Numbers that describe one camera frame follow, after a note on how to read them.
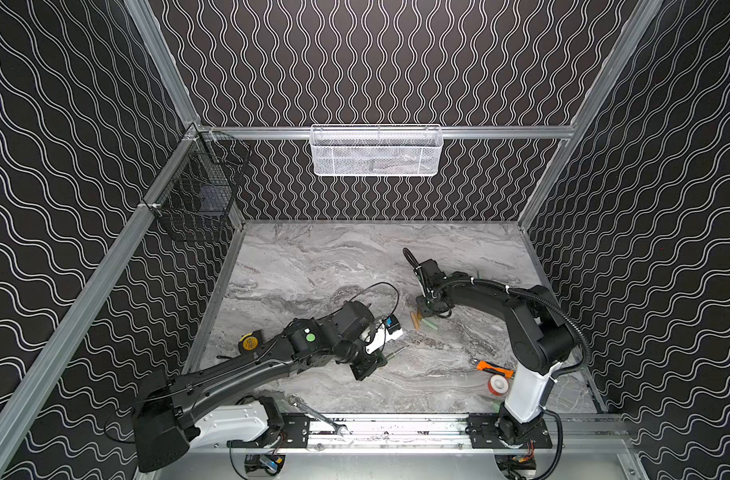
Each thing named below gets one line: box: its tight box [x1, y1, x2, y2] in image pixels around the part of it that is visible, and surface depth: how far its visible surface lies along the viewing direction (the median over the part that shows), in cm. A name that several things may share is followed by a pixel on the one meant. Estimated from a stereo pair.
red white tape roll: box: [487, 374, 510, 397], surface depth 82 cm
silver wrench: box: [288, 395, 351, 435], surface depth 80 cm
